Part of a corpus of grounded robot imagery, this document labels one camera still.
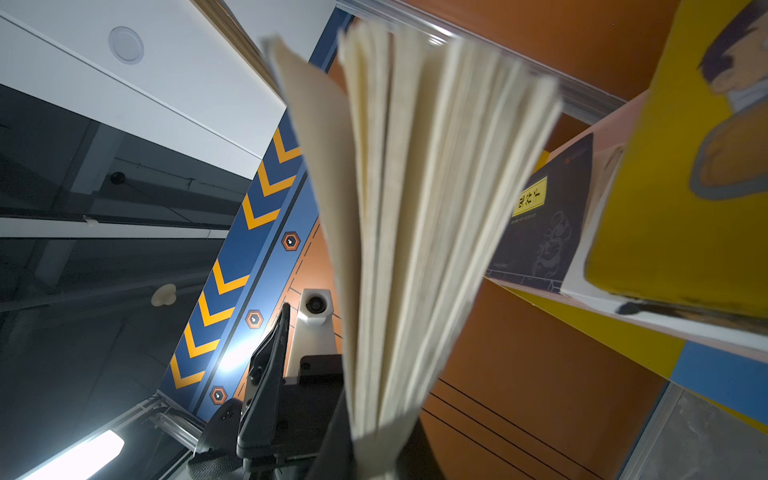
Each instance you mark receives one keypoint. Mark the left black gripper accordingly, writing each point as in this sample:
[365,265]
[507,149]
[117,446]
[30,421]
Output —
[278,432]

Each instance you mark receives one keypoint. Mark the dark blue book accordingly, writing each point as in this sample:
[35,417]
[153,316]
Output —
[416,162]
[542,235]

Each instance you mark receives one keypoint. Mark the yellow cartoon cover book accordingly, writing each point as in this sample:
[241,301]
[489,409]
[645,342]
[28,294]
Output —
[685,221]

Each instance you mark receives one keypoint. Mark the white book with brown bars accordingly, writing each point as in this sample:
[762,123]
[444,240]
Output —
[743,336]

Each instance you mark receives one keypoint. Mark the bright strip lamp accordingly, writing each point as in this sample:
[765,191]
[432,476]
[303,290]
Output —
[82,460]

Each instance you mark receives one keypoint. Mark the round white ceiling light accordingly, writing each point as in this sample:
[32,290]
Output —
[126,45]

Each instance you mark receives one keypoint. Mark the yellow pink blue bookshelf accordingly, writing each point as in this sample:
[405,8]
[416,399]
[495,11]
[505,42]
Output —
[735,384]

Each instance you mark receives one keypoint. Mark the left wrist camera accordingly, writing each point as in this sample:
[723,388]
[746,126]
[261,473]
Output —
[313,332]

